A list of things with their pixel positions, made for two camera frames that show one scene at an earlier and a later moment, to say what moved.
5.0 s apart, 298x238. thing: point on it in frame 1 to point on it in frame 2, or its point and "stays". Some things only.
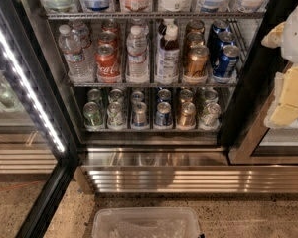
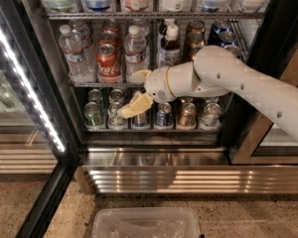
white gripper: (296, 34) to (156, 84)
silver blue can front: (140, 114) stays
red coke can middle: (108, 37) stays
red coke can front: (107, 64) stays
